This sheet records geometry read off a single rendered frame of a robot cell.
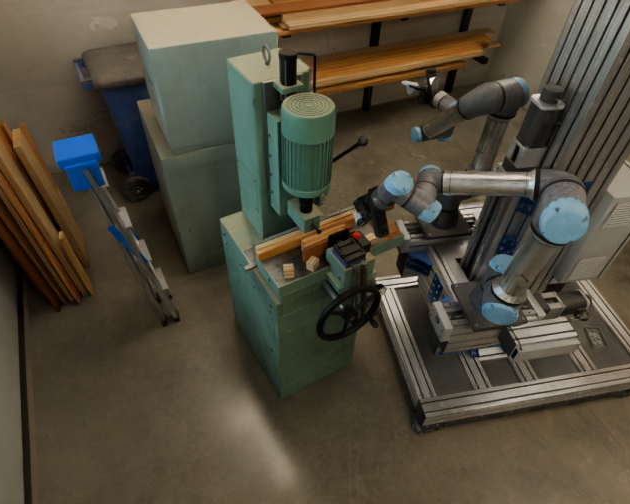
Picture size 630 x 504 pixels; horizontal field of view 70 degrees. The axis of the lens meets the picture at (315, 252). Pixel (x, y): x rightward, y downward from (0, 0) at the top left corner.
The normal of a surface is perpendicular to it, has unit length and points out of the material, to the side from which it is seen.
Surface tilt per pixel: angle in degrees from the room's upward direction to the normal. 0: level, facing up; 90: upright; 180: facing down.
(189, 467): 0
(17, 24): 90
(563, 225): 82
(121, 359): 0
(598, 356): 0
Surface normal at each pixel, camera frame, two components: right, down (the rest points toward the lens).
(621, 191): 0.04, -0.69
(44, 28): 0.44, 0.66
